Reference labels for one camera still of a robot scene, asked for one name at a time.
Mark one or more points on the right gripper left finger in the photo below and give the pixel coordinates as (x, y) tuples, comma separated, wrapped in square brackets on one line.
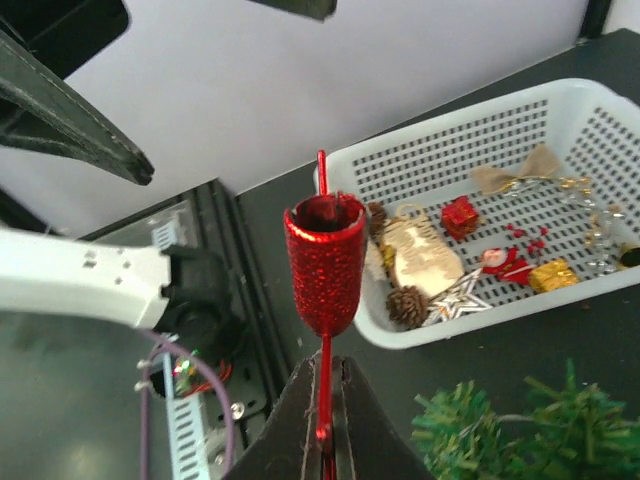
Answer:
[(286, 447)]

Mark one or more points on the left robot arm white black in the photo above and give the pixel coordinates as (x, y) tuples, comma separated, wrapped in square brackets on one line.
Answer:
[(177, 290)]

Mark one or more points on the small green christmas tree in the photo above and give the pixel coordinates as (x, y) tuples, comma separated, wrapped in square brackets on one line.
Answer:
[(578, 432)]

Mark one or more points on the silver gold berry sprig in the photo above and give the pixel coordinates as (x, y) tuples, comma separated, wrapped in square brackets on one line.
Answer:
[(576, 191)]

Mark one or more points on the brown pine cone front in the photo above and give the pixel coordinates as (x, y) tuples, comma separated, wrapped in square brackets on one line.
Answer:
[(407, 306)]

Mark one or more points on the silver star ornament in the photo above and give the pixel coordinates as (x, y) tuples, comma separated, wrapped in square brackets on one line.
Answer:
[(457, 301)]

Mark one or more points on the black frame post right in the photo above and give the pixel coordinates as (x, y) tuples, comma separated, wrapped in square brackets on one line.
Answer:
[(594, 19)]

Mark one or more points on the fairy light string white bulbs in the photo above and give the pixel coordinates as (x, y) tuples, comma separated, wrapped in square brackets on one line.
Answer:
[(493, 418)]

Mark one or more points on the gold bell ornament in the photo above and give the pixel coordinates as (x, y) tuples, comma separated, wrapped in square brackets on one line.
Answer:
[(629, 256)]

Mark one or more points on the red star ornament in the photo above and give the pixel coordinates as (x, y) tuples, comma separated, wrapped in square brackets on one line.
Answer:
[(326, 236)]

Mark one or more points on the brown pine cone back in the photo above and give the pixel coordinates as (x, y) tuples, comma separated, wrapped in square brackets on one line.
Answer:
[(377, 218)]

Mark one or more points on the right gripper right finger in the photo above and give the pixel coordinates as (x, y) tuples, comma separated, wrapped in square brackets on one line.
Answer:
[(365, 443)]

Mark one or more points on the white plastic perforated basket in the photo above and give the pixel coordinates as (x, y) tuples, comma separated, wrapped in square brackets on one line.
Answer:
[(594, 133)]

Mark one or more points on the gold gift ornament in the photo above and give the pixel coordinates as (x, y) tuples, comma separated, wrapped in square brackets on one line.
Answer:
[(551, 276)]

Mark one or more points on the santa claus ornament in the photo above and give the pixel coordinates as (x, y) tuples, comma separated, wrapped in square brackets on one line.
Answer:
[(507, 265)]

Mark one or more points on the burlap bow ornament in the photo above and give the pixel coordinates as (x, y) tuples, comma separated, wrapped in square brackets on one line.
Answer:
[(541, 163)]

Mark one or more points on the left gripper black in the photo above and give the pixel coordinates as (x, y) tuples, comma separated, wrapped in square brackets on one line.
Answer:
[(45, 114)]

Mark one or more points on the wooden tree slice ornament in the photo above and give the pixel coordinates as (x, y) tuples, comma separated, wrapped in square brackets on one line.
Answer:
[(416, 254)]

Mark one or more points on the red gift box ornament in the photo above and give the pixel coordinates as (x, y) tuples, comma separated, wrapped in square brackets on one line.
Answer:
[(459, 218)]

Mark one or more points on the brown pine cone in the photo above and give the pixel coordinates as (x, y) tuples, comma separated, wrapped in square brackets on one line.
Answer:
[(377, 218), (407, 306)]

